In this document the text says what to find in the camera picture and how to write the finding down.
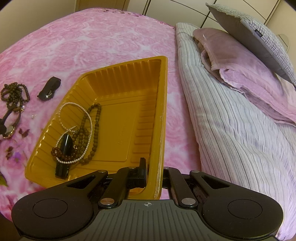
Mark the black hair clip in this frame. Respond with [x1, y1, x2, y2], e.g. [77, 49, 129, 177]
[37, 77, 61, 102]

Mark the gold rimmed black watch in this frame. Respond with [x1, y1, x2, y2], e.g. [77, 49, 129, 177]
[0, 108, 23, 140]

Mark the white wardrobe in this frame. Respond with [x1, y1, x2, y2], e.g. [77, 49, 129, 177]
[142, 0, 296, 35]

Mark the grey pillow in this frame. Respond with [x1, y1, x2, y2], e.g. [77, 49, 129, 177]
[205, 3, 296, 91]

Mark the orange plastic tray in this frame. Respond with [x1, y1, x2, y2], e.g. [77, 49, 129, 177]
[25, 56, 168, 200]

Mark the translucent wall fixture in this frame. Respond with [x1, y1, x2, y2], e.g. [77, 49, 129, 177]
[276, 34, 290, 50]

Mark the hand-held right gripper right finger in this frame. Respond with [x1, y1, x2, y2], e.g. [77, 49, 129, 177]
[163, 167, 234, 208]

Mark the folded purple towel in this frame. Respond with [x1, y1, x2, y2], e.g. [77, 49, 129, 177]
[193, 28, 296, 127]

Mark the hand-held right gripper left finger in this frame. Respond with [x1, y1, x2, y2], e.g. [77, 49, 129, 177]
[66, 158, 148, 208]

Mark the pink floral blanket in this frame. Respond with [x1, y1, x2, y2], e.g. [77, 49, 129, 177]
[0, 7, 202, 219]

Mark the light brown bead necklace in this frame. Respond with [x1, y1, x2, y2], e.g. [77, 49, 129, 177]
[77, 103, 102, 165]

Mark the amber bead bracelet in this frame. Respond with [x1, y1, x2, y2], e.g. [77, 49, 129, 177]
[51, 146, 78, 163]

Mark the grey striped duvet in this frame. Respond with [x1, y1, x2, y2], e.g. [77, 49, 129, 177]
[174, 22, 296, 240]

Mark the dark brown bead necklace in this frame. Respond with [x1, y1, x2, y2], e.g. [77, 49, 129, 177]
[0, 82, 30, 110]

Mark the white pearl necklace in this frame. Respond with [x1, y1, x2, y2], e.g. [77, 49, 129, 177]
[55, 102, 93, 164]

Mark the wooden door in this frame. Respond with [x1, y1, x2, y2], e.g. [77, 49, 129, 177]
[75, 0, 129, 11]

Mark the black cylindrical case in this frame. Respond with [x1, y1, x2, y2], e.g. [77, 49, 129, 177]
[55, 133, 75, 179]

